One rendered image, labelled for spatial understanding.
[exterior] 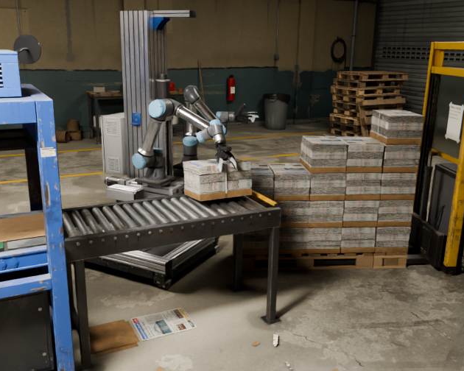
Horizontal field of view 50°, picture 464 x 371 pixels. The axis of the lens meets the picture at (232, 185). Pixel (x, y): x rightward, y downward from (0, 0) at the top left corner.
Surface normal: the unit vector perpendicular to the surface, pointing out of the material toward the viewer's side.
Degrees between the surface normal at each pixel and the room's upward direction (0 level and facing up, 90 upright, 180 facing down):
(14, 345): 90
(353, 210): 89
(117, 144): 90
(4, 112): 90
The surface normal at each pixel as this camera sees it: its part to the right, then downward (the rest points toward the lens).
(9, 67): 0.45, 0.25
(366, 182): 0.08, 0.26
